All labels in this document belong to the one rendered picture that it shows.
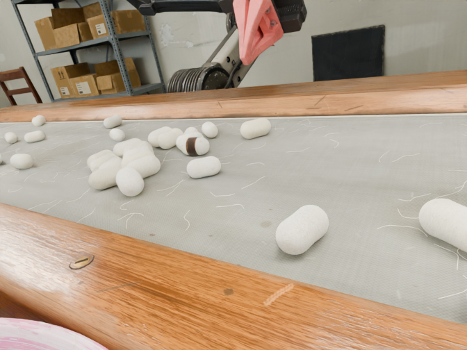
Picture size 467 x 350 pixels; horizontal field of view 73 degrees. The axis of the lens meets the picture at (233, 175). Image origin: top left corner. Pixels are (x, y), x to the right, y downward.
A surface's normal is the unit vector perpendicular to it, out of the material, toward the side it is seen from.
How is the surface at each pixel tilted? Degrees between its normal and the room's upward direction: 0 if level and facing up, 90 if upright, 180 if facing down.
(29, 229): 0
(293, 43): 90
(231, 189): 0
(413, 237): 0
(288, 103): 45
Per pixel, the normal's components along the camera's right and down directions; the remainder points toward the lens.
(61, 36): -0.49, 0.22
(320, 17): -0.47, 0.44
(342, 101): -0.47, -0.33
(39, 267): -0.17, -0.90
